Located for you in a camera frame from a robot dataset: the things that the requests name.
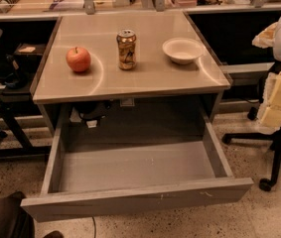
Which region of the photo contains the orange soda can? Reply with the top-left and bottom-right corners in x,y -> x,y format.
116,29 -> 137,70

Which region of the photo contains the open grey drawer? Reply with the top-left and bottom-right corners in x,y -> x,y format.
22,112 -> 253,222

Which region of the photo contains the grey cabinet table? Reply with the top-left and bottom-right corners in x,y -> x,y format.
33,11 -> 230,131

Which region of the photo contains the white bowl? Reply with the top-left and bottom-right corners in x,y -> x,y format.
162,38 -> 204,65

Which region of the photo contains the red apple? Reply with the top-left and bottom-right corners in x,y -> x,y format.
66,47 -> 91,72

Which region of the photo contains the black box with label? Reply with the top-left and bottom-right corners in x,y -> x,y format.
14,43 -> 46,72

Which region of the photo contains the black office chair right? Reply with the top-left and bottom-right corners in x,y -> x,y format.
221,62 -> 281,193

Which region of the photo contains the dark brown object bottom-left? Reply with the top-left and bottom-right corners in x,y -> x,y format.
0,191 -> 35,238

